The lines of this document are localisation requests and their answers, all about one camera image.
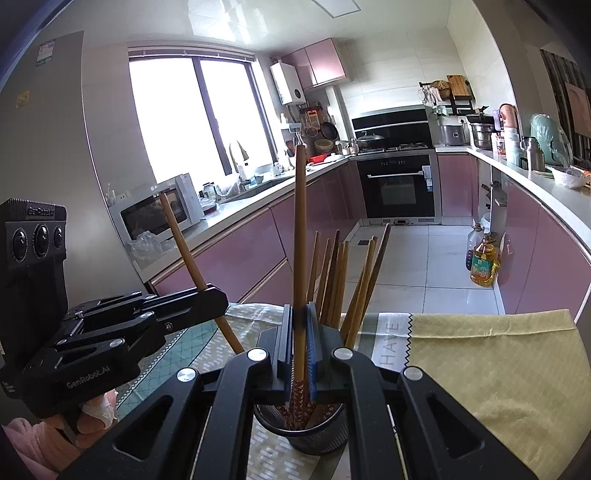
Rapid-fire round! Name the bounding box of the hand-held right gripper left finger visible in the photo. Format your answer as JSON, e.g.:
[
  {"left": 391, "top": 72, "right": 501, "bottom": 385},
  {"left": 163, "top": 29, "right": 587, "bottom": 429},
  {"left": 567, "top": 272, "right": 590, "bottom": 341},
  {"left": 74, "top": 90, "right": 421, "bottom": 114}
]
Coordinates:
[{"left": 58, "top": 304, "right": 294, "bottom": 480}]

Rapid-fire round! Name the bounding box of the white countertop oven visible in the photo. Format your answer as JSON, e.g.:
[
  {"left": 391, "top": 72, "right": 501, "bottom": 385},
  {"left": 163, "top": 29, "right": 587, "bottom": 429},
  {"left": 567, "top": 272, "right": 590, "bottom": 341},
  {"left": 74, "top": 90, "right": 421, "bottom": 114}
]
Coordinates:
[{"left": 108, "top": 173, "right": 206, "bottom": 243}]

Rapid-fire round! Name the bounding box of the kitchen window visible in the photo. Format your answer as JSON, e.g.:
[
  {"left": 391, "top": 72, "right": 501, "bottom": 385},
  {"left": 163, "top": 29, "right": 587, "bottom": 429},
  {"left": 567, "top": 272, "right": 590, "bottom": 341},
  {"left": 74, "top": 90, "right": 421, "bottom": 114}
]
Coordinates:
[{"left": 127, "top": 46, "right": 278, "bottom": 185}]

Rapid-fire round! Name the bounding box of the white water heater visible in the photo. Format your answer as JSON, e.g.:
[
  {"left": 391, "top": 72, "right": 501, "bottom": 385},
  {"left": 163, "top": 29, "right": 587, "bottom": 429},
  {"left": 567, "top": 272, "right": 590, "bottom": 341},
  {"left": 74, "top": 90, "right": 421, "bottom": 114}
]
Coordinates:
[{"left": 270, "top": 61, "right": 306, "bottom": 106}]

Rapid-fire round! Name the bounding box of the black wall rack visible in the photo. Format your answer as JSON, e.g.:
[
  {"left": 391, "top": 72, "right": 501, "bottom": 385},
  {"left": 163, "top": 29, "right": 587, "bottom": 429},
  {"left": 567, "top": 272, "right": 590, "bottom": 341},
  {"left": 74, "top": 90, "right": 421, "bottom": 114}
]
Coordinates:
[{"left": 419, "top": 75, "right": 476, "bottom": 116}]

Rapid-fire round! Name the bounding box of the pink kettle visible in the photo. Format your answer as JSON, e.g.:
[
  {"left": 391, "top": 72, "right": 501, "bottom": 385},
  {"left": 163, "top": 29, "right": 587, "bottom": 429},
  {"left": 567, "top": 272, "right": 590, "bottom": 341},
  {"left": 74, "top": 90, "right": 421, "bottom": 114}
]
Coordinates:
[{"left": 499, "top": 103, "right": 520, "bottom": 132}]

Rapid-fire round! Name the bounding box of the kitchen faucet with cloth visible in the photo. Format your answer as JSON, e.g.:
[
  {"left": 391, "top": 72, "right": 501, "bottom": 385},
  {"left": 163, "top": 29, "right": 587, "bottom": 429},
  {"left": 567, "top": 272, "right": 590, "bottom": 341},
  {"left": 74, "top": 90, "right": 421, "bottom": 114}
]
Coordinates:
[{"left": 229, "top": 141, "right": 252, "bottom": 183}]

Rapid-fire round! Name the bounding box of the steel thermos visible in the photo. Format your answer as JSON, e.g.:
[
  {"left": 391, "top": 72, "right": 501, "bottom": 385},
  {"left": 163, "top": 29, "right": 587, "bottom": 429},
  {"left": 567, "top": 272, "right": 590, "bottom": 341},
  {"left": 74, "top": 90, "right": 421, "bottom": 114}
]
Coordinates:
[{"left": 521, "top": 136, "right": 544, "bottom": 171}]

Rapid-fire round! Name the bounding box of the silver rice cooker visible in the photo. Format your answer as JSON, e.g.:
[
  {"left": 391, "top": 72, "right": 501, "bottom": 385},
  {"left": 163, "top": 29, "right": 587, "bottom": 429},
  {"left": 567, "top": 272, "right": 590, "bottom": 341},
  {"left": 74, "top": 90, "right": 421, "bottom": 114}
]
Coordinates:
[{"left": 438, "top": 124, "right": 471, "bottom": 147}]

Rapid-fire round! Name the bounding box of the printed tablecloth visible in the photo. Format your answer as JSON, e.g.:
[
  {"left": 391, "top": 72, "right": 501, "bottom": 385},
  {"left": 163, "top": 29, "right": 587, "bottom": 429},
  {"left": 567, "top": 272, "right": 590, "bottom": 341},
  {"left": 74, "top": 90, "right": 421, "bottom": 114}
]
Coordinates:
[{"left": 113, "top": 302, "right": 583, "bottom": 480}]

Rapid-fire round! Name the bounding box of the yellow cooking oil bottle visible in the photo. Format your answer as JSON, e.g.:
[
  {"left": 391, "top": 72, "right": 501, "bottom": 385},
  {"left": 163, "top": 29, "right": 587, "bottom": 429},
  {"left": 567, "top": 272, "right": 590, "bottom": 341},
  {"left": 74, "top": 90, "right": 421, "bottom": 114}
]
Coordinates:
[{"left": 470, "top": 234, "right": 499, "bottom": 288}]

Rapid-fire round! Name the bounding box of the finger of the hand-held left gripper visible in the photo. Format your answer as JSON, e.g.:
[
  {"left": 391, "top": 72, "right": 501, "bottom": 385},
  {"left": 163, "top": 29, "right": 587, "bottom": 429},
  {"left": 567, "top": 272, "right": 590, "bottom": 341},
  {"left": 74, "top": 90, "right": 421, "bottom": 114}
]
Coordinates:
[
  {"left": 44, "top": 291, "right": 229, "bottom": 357},
  {"left": 62, "top": 284, "right": 220, "bottom": 324}
]

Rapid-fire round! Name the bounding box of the black built-in oven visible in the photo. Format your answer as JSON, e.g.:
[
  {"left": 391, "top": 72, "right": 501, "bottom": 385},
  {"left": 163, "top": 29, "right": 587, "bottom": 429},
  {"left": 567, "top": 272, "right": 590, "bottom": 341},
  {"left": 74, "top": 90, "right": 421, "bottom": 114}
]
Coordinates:
[{"left": 356, "top": 152, "right": 438, "bottom": 220}]

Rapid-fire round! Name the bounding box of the black mesh holder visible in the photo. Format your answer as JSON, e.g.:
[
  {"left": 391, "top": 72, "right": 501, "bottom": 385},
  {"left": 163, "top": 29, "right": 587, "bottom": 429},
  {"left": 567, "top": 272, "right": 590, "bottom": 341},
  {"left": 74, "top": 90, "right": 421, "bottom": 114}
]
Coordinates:
[{"left": 253, "top": 401, "right": 349, "bottom": 455}]

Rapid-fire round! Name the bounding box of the pink base cabinets curved run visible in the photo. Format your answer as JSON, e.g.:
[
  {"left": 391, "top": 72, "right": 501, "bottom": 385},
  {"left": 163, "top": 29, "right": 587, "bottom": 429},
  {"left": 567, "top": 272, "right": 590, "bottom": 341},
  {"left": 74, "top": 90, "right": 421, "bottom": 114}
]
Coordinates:
[{"left": 436, "top": 152, "right": 591, "bottom": 317}]

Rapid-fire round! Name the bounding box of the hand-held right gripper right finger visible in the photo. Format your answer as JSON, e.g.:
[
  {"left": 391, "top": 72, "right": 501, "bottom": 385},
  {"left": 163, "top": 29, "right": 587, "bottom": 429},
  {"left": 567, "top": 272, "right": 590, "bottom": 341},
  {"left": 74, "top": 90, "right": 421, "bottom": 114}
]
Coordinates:
[{"left": 305, "top": 301, "right": 539, "bottom": 480}]

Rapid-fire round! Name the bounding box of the person's left hand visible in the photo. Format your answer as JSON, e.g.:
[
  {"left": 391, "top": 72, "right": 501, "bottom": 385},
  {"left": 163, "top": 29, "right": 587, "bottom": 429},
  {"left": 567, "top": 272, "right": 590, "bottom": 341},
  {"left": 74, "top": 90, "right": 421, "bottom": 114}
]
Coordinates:
[{"left": 46, "top": 390, "right": 118, "bottom": 450}]

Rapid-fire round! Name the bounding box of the wooden chopstick red patterned end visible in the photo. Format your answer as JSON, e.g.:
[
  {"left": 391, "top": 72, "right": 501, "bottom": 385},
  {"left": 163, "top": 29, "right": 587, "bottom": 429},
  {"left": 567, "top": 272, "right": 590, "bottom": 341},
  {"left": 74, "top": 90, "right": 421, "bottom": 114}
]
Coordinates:
[
  {"left": 158, "top": 192, "right": 245, "bottom": 355},
  {"left": 288, "top": 144, "right": 309, "bottom": 430}
]

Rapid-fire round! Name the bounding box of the clear plastic bottle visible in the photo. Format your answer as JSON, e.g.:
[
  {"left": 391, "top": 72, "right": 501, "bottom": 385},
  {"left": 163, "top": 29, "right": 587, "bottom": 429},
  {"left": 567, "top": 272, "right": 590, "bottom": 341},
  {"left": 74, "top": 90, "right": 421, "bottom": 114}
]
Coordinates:
[{"left": 465, "top": 222, "right": 483, "bottom": 271}]

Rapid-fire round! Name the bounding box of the clear plastic bag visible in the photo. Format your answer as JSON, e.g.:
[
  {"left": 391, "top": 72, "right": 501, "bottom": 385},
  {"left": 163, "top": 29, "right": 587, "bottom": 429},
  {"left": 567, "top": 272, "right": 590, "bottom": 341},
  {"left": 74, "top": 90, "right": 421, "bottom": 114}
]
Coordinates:
[{"left": 127, "top": 231, "right": 178, "bottom": 261}]

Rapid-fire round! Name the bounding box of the teal covered appliance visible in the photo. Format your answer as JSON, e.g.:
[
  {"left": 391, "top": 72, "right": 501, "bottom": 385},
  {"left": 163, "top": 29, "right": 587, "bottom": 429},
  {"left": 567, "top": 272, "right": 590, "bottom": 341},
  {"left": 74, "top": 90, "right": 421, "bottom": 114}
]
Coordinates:
[{"left": 530, "top": 113, "right": 573, "bottom": 167}]

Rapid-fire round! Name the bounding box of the grey refrigerator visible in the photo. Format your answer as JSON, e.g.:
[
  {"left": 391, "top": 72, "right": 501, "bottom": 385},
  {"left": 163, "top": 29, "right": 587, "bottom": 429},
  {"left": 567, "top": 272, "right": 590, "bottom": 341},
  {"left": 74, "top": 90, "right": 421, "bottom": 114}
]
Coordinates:
[{"left": 0, "top": 30, "right": 158, "bottom": 296}]

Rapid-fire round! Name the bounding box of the white bowl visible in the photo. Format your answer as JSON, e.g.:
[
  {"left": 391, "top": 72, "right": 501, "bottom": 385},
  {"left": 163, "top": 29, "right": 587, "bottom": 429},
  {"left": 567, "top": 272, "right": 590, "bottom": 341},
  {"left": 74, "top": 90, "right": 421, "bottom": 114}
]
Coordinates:
[{"left": 549, "top": 165, "right": 589, "bottom": 190}]

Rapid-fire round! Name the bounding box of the ceiling light panel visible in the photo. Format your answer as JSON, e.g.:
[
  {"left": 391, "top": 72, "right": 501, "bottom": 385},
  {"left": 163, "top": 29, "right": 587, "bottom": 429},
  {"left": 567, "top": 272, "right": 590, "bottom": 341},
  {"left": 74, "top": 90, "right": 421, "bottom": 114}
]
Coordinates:
[{"left": 311, "top": 0, "right": 361, "bottom": 19}]

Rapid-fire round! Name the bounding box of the framed wall picture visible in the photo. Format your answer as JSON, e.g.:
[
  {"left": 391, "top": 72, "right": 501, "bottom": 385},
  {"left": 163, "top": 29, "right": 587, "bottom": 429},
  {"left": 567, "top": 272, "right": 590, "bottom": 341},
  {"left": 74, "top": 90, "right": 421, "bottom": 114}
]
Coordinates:
[{"left": 564, "top": 82, "right": 591, "bottom": 139}]

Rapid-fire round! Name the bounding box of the bunch of wooden chopsticks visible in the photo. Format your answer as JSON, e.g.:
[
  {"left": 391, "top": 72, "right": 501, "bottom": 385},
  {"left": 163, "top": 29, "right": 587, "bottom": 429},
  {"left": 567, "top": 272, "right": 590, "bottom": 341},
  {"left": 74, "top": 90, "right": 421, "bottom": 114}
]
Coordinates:
[{"left": 283, "top": 223, "right": 392, "bottom": 431}]

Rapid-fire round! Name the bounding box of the white canister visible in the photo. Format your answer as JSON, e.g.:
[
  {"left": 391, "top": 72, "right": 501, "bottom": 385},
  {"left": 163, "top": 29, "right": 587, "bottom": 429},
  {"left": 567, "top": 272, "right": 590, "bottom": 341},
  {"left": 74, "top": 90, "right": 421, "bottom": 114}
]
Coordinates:
[{"left": 504, "top": 128, "right": 522, "bottom": 164}]

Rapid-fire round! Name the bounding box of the steel pot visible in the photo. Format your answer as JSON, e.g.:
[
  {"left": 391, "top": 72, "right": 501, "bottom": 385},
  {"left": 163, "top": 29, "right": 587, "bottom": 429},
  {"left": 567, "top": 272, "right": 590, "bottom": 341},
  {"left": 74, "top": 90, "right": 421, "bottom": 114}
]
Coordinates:
[{"left": 468, "top": 122, "right": 497, "bottom": 149}]

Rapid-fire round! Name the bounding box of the pink base cabinets long run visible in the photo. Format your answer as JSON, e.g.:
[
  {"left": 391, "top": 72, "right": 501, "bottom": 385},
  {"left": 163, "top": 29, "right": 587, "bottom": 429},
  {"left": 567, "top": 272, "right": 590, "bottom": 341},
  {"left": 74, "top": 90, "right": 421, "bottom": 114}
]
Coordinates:
[{"left": 148, "top": 159, "right": 365, "bottom": 305}]

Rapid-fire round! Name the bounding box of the wok with lid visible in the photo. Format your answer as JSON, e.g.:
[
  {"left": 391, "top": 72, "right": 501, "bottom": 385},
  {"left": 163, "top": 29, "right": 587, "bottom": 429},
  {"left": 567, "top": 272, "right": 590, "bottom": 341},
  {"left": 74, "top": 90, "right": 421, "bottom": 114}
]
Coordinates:
[{"left": 355, "top": 131, "right": 386, "bottom": 151}]

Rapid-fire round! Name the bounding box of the pink wall cabinet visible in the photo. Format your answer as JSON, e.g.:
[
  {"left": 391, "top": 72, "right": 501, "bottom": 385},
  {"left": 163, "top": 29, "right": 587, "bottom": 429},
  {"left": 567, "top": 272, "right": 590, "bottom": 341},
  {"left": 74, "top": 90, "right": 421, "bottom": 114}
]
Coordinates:
[{"left": 281, "top": 38, "right": 347, "bottom": 90}]

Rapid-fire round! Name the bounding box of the black range hood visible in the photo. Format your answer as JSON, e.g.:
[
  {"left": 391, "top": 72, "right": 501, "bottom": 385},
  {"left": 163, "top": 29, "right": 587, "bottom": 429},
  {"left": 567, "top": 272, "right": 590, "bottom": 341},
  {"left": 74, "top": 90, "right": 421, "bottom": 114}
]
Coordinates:
[{"left": 351, "top": 108, "right": 431, "bottom": 151}]

